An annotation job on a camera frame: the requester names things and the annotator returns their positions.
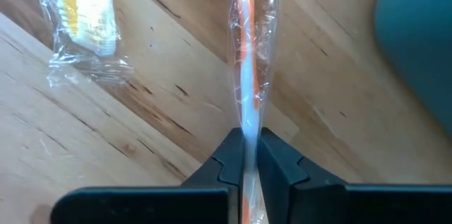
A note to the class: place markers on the orange toothbrush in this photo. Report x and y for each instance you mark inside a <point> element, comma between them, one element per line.
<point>249,75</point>

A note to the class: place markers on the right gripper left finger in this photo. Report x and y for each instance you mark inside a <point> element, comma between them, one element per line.
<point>226,167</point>

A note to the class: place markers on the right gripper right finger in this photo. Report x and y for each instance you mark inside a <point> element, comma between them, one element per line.
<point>279,167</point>

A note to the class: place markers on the dark green plastic basket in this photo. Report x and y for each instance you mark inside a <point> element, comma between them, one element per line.
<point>423,40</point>

